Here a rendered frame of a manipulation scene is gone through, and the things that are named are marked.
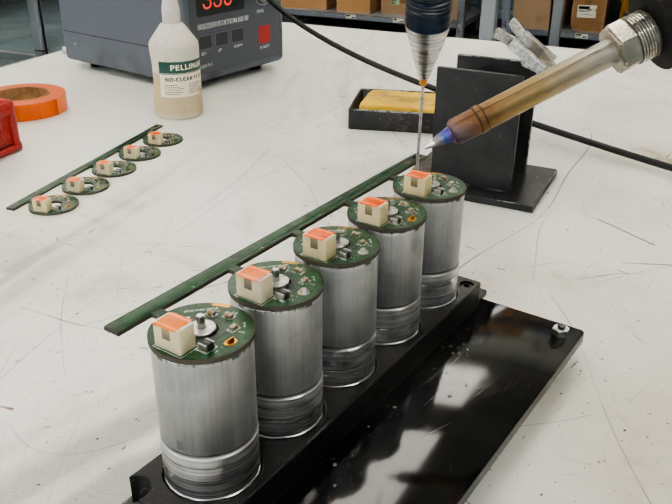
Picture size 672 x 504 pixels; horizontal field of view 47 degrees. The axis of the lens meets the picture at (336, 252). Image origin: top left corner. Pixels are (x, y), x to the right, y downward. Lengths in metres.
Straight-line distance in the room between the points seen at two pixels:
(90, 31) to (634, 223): 0.46
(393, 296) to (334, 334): 0.03
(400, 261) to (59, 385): 0.12
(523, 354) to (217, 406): 0.13
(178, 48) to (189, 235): 0.19
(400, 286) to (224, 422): 0.08
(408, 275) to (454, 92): 0.19
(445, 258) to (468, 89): 0.16
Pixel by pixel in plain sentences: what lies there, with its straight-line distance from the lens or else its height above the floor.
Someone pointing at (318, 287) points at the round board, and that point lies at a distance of 0.20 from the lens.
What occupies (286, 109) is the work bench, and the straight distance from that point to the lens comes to 0.57.
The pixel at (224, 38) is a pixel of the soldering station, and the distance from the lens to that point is 0.64.
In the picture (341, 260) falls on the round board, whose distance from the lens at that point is 0.21.
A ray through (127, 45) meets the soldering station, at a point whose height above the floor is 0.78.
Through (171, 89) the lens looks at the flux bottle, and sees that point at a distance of 0.55.
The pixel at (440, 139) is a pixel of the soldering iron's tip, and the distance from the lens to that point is 0.23.
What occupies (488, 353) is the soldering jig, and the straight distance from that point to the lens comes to 0.27.
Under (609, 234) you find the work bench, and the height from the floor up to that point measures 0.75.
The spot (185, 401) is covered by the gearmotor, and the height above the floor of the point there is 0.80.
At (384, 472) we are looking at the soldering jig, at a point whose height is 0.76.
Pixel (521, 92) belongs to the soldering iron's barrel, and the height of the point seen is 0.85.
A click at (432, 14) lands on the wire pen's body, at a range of 0.19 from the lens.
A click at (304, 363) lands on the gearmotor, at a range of 0.21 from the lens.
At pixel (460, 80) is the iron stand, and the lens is 0.42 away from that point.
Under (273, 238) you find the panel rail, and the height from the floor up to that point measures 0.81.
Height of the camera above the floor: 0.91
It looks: 27 degrees down
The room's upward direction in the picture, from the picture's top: straight up
